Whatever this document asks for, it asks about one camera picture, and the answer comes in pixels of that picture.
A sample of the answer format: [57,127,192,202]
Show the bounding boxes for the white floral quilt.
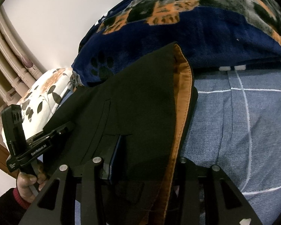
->
[1,67,81,150]

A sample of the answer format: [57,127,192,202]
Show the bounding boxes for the navy animal print blanket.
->
[71,0,281,88]

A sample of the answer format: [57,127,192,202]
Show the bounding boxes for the beige floral curtain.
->
[0,9,44,132]

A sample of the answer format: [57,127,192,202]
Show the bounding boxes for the black pants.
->
[41,42,199,225]

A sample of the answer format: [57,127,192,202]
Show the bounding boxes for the blue grid bedsheet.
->
[178,68,281,218]

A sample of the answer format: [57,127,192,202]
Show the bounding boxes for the person's left hand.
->
[16,160,49,203]

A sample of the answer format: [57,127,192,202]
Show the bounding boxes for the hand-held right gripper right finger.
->
[176,157,265,225]

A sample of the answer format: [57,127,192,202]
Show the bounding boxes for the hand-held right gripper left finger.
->
[19,137,127,225]

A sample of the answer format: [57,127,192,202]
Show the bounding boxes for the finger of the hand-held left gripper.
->
[27,121,76,147]

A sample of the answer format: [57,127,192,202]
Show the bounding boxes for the person's left forearm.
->
[0,187,32,225]

